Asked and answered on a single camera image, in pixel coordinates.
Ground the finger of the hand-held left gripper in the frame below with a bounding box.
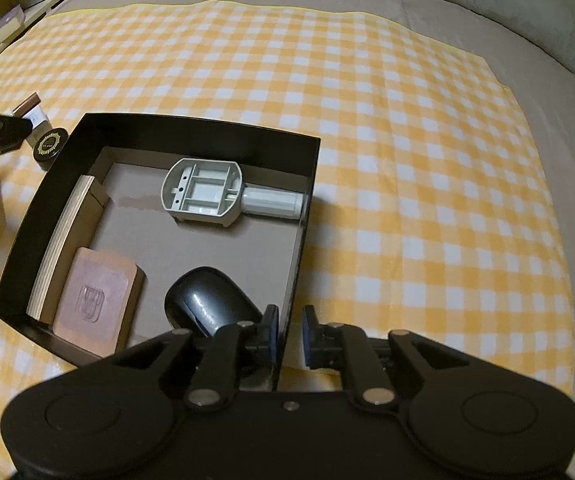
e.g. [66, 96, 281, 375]
[0, 107, 33, 155]

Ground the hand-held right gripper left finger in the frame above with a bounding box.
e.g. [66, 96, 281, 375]
[112, 304, 280, 408]

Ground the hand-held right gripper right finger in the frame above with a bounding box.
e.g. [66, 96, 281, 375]
[302, 304, 471, 406]

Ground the black round tin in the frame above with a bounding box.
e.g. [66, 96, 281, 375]
[32, 128, 69, 172]

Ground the black oval case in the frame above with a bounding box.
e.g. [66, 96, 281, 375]
[164, 267, 264, 338]

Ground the light wooden block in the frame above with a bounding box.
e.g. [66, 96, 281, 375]
[26, 175, 108, 323]

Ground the grey plastic bracket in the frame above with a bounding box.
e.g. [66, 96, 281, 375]
[160, 157, 311, 228]

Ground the brown square case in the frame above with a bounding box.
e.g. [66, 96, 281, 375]
[52, 247, 146, 358]

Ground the black cardboard box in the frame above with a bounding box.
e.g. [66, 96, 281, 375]
[0, 112, 322, 393]

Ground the purple book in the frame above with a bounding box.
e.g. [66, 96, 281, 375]
[0, 4, 28, 56]

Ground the yellow checked mat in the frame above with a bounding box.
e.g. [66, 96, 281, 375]
[0, 0, 575, 480]

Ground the grey duvet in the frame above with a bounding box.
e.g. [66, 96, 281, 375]
[367, 0, 575, 51]

